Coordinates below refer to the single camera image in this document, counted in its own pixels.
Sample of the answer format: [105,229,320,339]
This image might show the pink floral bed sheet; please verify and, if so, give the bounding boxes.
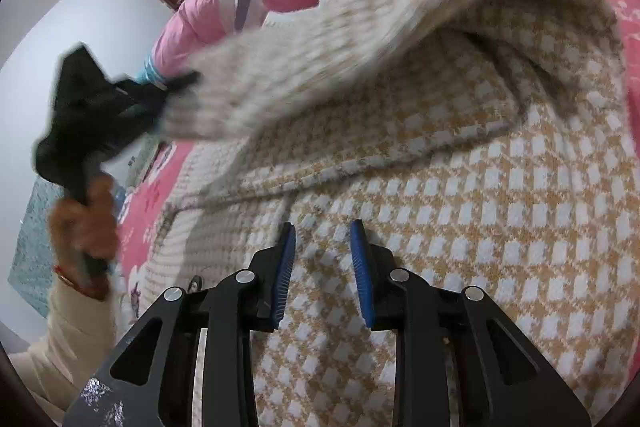
[120,0,639,317]

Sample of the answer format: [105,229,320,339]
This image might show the cream sleeved left forearm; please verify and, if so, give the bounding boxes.
[9,271,116,425]

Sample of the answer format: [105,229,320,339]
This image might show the person's left hand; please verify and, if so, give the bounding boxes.
[49,174,119,285]

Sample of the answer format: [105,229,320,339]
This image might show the beige white houndstooth coat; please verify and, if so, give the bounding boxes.
[141,0,639,426]

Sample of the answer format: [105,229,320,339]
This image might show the grey green patterned cloth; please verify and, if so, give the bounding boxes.
[8,176,63,317]

